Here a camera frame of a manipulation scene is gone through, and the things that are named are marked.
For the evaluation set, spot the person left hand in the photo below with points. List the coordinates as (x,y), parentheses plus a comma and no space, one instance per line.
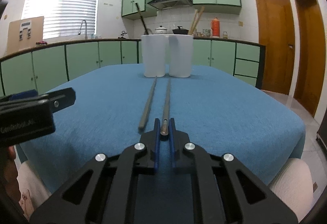
(9,173)

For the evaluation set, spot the black chopstick gold band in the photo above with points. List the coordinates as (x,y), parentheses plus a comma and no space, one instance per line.
(142,19)

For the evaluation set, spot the black wok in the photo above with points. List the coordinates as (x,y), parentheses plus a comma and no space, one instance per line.
(180,31)

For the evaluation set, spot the brown wooden door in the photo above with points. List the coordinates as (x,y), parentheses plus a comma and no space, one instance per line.
(277,34)

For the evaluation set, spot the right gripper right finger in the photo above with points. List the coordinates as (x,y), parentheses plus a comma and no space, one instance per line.
(223,189)

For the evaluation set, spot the range hood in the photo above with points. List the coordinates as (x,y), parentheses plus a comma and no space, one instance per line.
(167,4)

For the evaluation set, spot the green lower cabinets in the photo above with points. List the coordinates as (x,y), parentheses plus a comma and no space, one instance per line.
(46,67)

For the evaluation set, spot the orange thermos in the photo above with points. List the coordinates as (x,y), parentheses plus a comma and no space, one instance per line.
(215,27)

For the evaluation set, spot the white pot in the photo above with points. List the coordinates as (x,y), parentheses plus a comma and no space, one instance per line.
(160,30)

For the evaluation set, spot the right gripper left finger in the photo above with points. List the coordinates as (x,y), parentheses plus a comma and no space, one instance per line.
(104,189)

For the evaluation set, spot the grey chopstick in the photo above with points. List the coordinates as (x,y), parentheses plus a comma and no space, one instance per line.
(166,111)
(146,110)

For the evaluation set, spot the blue table cloth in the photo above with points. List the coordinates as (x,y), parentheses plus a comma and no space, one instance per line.
(219,112)

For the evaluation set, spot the bamboo chopstick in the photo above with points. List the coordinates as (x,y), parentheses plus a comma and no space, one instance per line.
(193,23)
(198,17)

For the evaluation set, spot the cardboard box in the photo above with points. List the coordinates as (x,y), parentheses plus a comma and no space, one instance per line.
(24,34)

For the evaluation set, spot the white chair cushion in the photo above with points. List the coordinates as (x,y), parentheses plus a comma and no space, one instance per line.
(294,186)

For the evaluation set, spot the white utensil holder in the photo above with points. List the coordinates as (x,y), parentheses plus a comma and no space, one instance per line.
(167,54)

